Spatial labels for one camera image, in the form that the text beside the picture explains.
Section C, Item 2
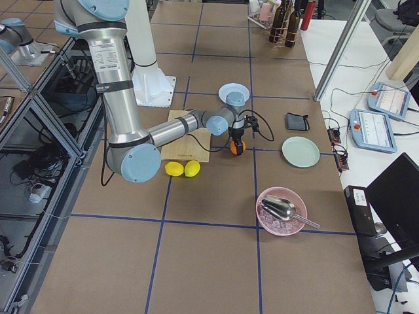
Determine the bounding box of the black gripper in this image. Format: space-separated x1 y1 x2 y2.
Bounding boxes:
230 128 245 156

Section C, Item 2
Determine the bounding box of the orange mandarin fruit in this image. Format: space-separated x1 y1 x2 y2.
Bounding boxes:
230 141 247 156

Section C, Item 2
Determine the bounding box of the light blue plate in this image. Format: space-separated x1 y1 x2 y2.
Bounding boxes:
218 83 250 103

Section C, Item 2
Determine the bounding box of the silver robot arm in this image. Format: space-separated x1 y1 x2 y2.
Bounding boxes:
1 18 34 54
54 1 249 183

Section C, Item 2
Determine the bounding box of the light green plate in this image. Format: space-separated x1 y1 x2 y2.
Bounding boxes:
282 136 320 168

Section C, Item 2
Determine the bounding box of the wooden cutting board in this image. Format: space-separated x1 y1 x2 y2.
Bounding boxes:
160 128 211 163

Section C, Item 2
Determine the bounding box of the yellow lemon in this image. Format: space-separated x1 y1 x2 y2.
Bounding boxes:
164 162 184 177
184 160 201 177

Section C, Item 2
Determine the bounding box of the folded grey cloth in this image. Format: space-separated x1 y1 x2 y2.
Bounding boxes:
285 113 310 131

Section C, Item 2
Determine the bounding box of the metal scoop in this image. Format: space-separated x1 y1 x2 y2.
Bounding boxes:
261 195 320 229

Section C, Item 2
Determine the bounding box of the pink bowl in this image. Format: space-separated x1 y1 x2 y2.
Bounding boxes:
256 186 308 236

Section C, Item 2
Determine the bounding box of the orange black usb hub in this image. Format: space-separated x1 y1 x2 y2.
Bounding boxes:
332 145 349 173
327 128 341 145

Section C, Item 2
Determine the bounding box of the dark wine bottle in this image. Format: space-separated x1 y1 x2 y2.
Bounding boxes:
268 1 287 43
285 0 301 48

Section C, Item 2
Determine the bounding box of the blue teach pendant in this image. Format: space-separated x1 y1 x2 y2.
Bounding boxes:
349 109 397 153
367 82 411 121

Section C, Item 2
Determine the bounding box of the black computer box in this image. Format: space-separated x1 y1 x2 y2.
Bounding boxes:
344 185 378 237

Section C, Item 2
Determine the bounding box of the red thermos bottle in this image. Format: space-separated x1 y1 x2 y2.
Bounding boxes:
301 1 316 31

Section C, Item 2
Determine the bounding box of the black computer monitor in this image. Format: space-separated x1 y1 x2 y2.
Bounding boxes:
366 152 418 248

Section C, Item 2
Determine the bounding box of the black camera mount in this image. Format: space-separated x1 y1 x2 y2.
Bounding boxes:
244 115 259 133

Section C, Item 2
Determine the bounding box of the black camera cable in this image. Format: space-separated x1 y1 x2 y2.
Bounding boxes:
188 110 275 152

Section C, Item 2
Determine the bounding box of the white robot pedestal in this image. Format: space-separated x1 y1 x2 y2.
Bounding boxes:
125 0 176 108

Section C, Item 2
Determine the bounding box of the copper wire bottle rack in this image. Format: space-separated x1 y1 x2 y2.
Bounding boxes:
247 1 300 48

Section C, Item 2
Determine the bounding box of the aluminium frame post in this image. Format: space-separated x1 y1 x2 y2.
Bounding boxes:
314 0 372 102

